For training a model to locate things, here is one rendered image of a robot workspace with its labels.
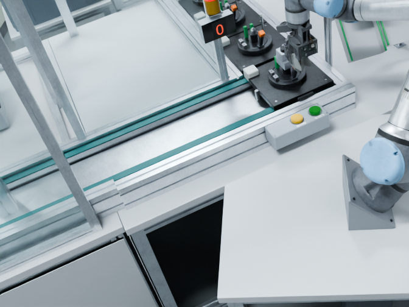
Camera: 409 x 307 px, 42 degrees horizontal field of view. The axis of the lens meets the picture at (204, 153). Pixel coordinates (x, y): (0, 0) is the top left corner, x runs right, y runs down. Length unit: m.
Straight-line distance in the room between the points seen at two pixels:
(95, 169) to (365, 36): 1.07
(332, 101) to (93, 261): 0.98
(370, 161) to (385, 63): 0.86
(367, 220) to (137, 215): 0.72
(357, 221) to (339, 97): 0.51
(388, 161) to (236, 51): 0.97
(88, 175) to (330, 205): 0.82
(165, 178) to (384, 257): 0.72
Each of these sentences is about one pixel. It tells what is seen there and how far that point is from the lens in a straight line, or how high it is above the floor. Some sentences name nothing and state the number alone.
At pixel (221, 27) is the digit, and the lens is 1.85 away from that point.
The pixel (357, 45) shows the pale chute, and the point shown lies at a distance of 2.00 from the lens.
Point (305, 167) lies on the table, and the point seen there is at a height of 0.86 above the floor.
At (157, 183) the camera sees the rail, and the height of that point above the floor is 0.92.
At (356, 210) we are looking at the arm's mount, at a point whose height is 0.95.
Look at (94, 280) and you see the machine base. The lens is 1.91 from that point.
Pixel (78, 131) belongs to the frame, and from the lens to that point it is 1.94.
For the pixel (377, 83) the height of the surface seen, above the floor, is 0.86.
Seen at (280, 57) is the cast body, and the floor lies 1.07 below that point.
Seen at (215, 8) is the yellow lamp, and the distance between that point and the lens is 1.81.
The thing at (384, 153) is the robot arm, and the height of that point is 1.19.
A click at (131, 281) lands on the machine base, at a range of 1.98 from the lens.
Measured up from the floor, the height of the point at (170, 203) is 0.86.
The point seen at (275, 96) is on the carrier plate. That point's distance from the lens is 1.89.
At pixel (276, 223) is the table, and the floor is 0.86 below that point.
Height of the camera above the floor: 2.16
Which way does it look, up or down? 44 degrees down
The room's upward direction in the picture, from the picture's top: 15 degrees counter-clockwise
